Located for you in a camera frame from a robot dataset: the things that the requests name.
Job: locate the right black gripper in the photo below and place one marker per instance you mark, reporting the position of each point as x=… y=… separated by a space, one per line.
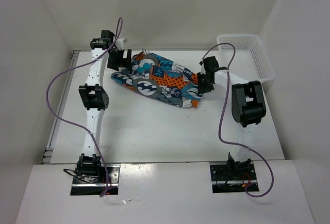
x=202 y=88

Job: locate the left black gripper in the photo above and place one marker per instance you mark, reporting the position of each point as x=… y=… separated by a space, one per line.
x=122 y=62

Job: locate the colourful patterned shorts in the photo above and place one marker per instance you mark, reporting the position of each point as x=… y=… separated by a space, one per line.
x=161 y=79

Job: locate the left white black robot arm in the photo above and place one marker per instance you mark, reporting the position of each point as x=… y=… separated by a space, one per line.
x=108 y=48

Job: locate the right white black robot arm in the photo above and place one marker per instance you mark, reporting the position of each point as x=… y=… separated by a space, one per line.
x=247 y=108

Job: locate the white plastic mesh basket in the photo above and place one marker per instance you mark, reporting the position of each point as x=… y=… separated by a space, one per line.
x=246 y=56

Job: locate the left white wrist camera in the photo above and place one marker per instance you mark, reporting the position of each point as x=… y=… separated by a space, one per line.
x=120 y=43

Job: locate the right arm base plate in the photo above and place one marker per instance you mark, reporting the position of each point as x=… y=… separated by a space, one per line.
x=224 y=181

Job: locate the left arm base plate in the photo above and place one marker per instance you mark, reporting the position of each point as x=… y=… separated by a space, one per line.
x=85 y=185

